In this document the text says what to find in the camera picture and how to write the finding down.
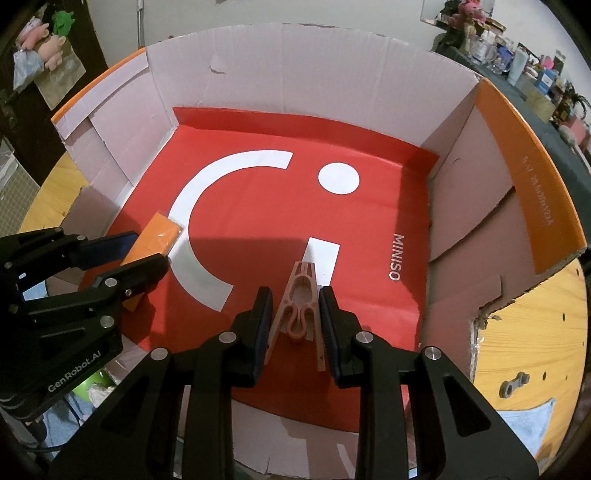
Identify beige tape roll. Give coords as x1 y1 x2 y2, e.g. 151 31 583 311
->
526 85 557 121

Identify orange packet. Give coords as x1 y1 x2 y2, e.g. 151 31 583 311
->
121 211 184 312

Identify green plush toy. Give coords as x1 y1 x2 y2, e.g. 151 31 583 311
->
51 9 77 37

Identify wooden desk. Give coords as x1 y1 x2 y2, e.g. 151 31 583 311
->
18 152 589 467

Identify red paper liner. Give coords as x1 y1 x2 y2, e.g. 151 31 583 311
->
104 107 439 435

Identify cluster of cosmetic bottles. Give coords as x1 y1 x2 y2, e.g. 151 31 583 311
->
438 9 591 153

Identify brown paper bag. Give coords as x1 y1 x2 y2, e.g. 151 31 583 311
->
34 46 86 110

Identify pink rabbit plush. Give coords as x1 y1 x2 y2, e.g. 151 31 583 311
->
457 0 490 24

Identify blue white cloth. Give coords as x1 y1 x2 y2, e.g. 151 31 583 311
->
14 46 44 90

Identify pale pink plush pig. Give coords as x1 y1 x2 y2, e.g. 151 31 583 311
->
39 32 65 68

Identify white cosmetic tube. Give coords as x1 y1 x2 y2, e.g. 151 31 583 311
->
508 48 527 86

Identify dark cloth covered table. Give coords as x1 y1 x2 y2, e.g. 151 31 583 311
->
431 32 591 185

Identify blue towel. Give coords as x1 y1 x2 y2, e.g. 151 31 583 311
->
499 399 557 457

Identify cardboard box with red liner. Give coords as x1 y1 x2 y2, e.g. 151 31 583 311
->
50 21 587 478

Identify grey metal link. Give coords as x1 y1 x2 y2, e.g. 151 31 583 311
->
499 371 529 398

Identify pink clothespin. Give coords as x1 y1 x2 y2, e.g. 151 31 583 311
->
264 261 329 374

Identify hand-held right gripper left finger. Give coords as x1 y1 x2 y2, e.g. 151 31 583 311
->
48 286 275 480

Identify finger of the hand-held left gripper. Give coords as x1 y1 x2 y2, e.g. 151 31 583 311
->
0 229 139 282
28 254 169 324

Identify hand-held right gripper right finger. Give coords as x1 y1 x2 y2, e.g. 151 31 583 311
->
318 286 541 480

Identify dark wooden door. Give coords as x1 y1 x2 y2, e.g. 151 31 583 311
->
0 0 109 153

